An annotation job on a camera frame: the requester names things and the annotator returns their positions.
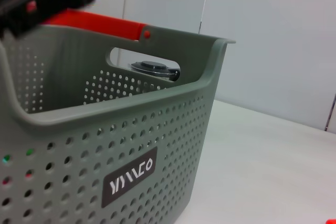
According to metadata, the orange basket carry handle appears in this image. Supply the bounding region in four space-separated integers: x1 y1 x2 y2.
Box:
48 8 152 41

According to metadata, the glass pitcher black handle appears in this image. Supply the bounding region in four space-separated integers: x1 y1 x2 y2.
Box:
127 60 182 82

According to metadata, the thin grey wall cable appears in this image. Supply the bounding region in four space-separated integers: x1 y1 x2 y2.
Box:
198 0 211 35

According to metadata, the grey perforated storage basket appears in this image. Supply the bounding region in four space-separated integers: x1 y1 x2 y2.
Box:
0 23 237 224

